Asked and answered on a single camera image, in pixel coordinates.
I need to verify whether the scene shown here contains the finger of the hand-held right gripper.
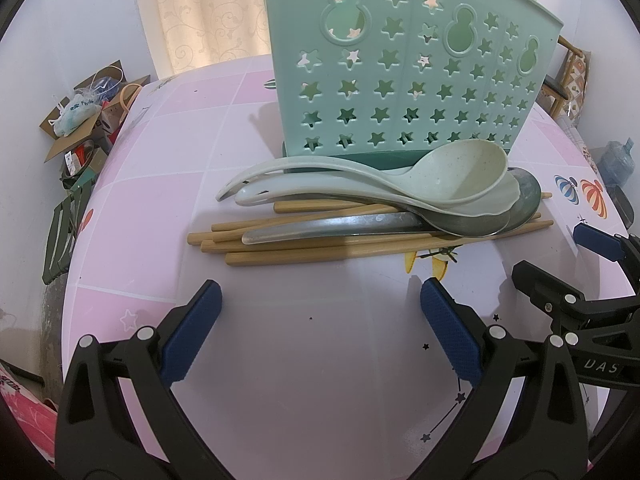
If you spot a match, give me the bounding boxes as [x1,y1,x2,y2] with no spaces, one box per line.
[573,222,640,286]
[511,259,640,335]

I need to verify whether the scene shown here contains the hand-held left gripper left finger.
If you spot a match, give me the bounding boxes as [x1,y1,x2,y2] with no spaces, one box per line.
[55,280,236,480]

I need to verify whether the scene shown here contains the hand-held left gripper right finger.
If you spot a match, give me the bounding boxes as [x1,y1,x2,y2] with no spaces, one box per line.
[410,276,588,480]

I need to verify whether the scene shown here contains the bunch of wooden chopsticks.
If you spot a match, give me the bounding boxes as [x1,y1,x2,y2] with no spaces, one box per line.
[187,191,555,267]

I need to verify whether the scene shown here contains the pale speckled plastic rice spoon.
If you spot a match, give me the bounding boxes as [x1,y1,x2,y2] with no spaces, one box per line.
[235,167,524,219]
[216,142,510,207]

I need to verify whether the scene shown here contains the teal star-holed utensil holder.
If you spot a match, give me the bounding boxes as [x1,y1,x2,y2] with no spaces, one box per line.
[260,0,565,174]

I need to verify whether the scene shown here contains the dark metal pot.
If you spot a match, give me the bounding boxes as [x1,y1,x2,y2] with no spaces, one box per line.
[607,185,637,232]

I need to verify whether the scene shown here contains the blue water jug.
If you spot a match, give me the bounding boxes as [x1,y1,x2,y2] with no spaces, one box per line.
[597,142,639,191]

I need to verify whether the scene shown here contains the pink printed tablecloth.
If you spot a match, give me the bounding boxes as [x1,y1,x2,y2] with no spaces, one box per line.
[62,55,632,480]

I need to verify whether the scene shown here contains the green folding stool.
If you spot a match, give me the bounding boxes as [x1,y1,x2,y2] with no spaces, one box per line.
[42,180,97,287]

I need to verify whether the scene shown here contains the wooden chair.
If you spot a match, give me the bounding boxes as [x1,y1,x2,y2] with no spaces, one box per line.
[541,35,595,117]

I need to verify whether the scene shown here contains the patterned oilcloth roll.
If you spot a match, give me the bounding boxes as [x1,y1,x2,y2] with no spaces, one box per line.
[550,51,603,171]

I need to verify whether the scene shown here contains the green trash bin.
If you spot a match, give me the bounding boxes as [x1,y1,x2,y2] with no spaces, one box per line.
[60,145,109,187]

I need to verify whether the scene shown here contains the pink printed cloth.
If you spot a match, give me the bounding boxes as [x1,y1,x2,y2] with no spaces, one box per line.
[0,360,57,467]

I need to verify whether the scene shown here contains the open cardboard box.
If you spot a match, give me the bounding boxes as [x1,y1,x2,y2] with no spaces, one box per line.
[40,60,151,163]

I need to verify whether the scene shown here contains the white plastic bag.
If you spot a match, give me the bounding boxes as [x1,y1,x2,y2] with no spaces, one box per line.
[54,91,102,137]

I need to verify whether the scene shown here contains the wide cream curtain panel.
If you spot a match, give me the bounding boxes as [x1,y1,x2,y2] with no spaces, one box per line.
[132,0,273,82]

